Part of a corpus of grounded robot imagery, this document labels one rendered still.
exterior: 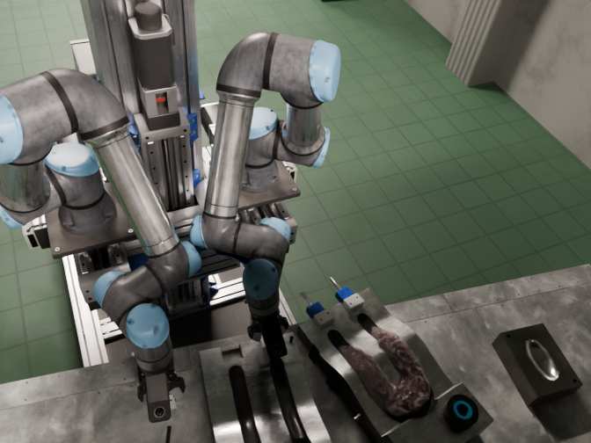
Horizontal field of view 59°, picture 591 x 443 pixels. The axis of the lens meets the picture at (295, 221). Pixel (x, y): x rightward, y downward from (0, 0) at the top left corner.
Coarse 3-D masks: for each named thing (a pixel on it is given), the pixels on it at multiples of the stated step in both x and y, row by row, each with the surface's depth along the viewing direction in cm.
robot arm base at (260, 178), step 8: (272, 160) 155; (248, 168) 153; (256, 168) 153; (264, 168) 154; (272, 168) 157; (248, 176) 155; (256, 176) 155; (264, 176) 156; (272, 176) 158; (248, 184) 157; (256, 184) 156; (264, 184) 157; (272, 184) 159; (256, 192) 158
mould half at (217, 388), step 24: (288, 336) 145; (216, 360) 138; (240, 360) 139; (264, 360) 139; (288, 360) 140; (216, 384) 134; (264, 384) 135; (216, 408) 130; (264, 408) 132; (312, 408) 132; (216, 432) 126; (240, 432) 126; (264, 432) 126; (288, 432) 125; (312, 432) 125
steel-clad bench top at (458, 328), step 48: (480, 288) 173; (528, 288) 175; (576, 288) 176; (240, 336) 153; (432, 336) 159; (480, 336) 161; (576, 336) 164; (0, 384) 138; (48, 384) 139; (96, 384) 140; (192, 384) 142; (480, 384) 150; (0, 432) 130; (48, 432) 131; (96, 432) 132; (144, 432) 133; (192, 432) 134; (336, 432) 138; (528, 432) 142; (576, 432) 144
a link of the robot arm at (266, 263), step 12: (252, 264) 110; (264, 264) 110; (276, 264) 113; (252, 276) 109; (264, 276) 109; (276, 276) 109; (252, 288) 108; (264, 288) 108; (276, 288) 111; (252, 300) 113; (264, 300) 112; (276, 300) 116
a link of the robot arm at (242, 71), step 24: (240, 48) 105; (264, 48) 104; (240, 72) 106; (240, 96) 107; (216, 120) 112; (240, 120) 110; (216, 144) 112; (240, 144) 111; (216, 168) 112; (240, 168) 114; (216, 192) 113; (216, 216) 115; (192, 240) 117; (216, 240) 116
